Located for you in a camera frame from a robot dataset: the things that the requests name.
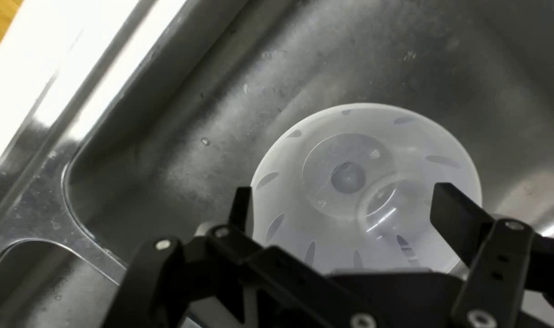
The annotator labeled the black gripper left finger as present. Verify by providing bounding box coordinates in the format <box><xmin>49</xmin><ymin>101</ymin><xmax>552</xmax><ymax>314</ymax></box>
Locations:
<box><xmin>100</xmin><ymin>184</ymin><xmax>378</xmax><ymax>328</ymax></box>

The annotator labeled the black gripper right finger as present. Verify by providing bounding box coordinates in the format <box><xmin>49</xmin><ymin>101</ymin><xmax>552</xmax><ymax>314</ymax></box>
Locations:
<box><xmin>428</xmin><ymin>181</ymin><xmax>554</xmax><ymax>328</ymax></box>

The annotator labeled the stainless steel double sink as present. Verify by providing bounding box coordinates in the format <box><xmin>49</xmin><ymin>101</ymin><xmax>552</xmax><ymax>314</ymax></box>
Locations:
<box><xmin>0</xmin><ymin>0</ymin><xmax>554</xmax><ymax>328</ymax></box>

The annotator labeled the translucent white plastic bowl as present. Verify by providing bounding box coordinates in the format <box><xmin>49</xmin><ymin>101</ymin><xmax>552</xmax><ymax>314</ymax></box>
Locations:
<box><xmin>247</xmin><ymin>101</ymin><xmax>484</xmax><ymax>283</ymax></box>

